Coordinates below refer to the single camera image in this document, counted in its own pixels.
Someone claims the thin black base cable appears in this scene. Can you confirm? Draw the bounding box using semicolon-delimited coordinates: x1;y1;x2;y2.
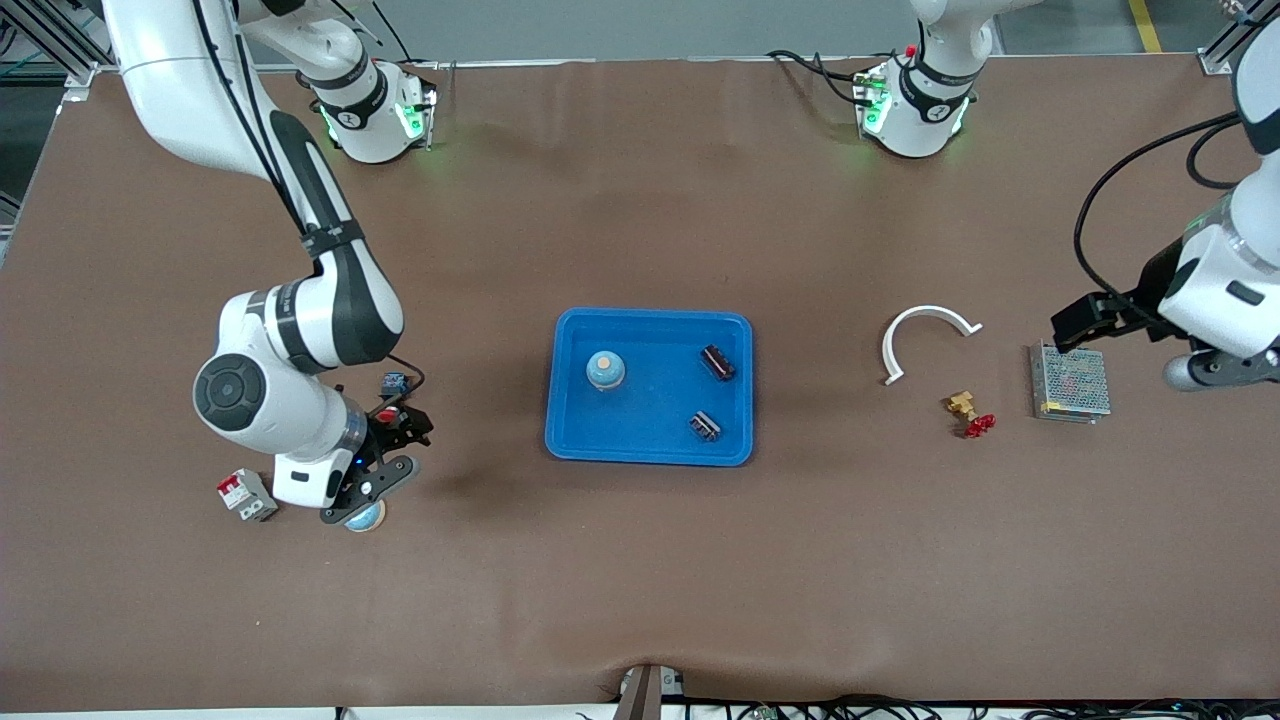
376;0;426;65

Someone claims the brass valve red handle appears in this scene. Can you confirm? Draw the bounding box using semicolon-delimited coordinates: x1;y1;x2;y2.
947;390;997;440

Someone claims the metal mesh power supply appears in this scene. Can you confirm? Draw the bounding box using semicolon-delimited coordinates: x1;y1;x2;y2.
1029;341;1112;425

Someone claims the aluminium frame profile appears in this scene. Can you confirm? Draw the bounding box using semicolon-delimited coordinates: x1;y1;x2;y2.
1198;0;1280;76
0;0;121;106

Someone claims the grey metal post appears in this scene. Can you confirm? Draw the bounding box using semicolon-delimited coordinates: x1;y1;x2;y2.
612;662;689;720

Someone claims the blue plastic tray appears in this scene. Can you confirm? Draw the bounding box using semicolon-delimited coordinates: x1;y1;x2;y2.
545;308;754;468

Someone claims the white red circuit breaker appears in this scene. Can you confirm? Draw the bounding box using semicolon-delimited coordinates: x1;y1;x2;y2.
217;469;279;523

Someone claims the black base cable bundle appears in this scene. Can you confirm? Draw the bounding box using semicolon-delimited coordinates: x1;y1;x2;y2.
768;48;871;106

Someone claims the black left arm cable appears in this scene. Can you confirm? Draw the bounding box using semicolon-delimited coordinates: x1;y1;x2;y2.
1073;110;1246;301

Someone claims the white curved plastic clamp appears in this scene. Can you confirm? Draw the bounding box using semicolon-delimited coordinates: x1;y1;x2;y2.
881;305;984;387

